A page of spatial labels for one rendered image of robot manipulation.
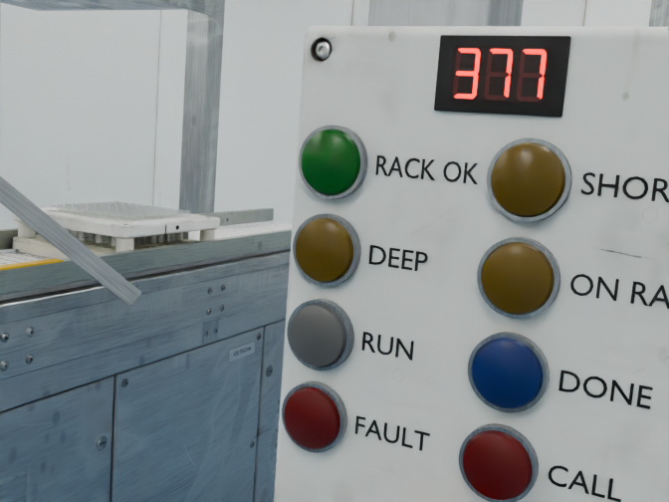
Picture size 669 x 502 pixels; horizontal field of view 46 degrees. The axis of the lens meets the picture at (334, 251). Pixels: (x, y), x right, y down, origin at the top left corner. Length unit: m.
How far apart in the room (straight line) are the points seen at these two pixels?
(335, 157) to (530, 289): 0.09
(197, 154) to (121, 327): 0.68
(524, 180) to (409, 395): 0.10
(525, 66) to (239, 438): 1.44
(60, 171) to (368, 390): 4.95
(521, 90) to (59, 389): 1.01
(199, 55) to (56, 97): 3.48
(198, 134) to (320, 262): 1.50
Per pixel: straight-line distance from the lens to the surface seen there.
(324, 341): 0.32
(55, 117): 5.26
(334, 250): 0.32
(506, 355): 0.30
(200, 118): 1.81
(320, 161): 0.32
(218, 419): 1.59
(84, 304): 1.16
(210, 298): 1.40
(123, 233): 1.24
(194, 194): 1.82
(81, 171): 5.14
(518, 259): 0.29
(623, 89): 0.29
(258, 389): 1.70
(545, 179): 0.29
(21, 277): 1.07
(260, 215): 2.00
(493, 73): 0.30
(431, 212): 0.31
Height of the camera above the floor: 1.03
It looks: 8 degrees down
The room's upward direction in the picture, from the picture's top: 4 degrees clockwise
